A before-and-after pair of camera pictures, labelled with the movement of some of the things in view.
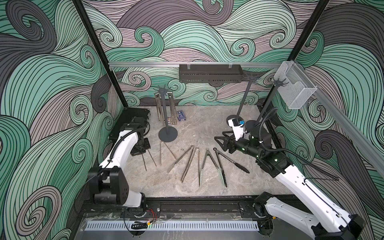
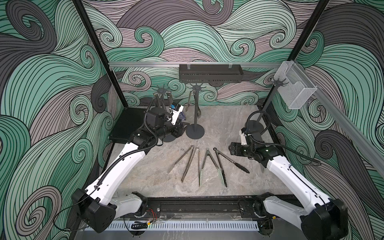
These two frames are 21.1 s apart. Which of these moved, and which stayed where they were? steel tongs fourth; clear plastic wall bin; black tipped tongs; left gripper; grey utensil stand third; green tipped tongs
Moved: left gripper
Stayed: steel tongs fourth; grey utensil stand third; green tipped tongs; black tipped tongs; clear plastic wall bin
